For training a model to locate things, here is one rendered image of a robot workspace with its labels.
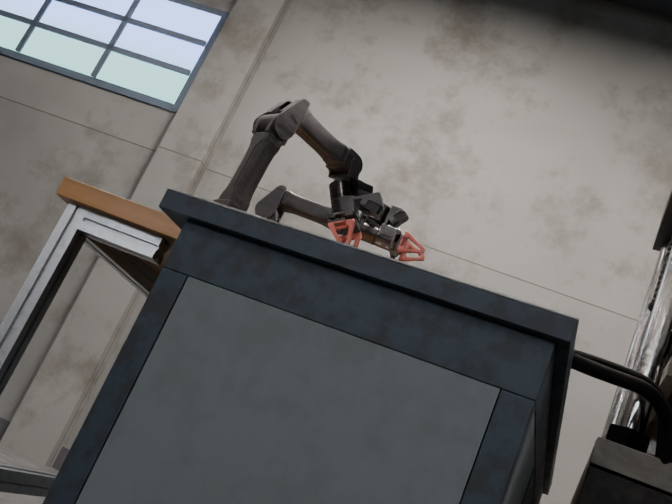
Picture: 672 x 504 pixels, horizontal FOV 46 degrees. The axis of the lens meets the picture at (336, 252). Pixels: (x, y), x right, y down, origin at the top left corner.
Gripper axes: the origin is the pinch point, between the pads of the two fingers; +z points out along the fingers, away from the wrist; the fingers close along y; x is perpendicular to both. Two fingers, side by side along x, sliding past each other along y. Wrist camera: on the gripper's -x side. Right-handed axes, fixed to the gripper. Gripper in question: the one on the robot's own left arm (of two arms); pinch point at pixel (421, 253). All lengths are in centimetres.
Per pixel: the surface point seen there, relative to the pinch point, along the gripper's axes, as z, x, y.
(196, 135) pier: -185, -81, 193
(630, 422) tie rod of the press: 64, 33, -43
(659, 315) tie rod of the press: 62, 7, -43
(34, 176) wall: -275, -21, 204
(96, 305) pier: -188, 37, 193
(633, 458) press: 66, 41, -47
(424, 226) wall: -36, -83, 203
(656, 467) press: 70, 41, -48
